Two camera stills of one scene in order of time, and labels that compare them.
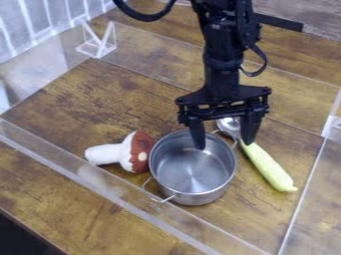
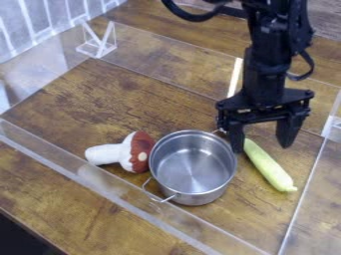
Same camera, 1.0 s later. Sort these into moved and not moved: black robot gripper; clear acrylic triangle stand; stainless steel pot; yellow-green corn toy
Moved: black robot gripper
Not moved: yellow-green corn toy; stainless steel pot; clear acrylic triangle stand
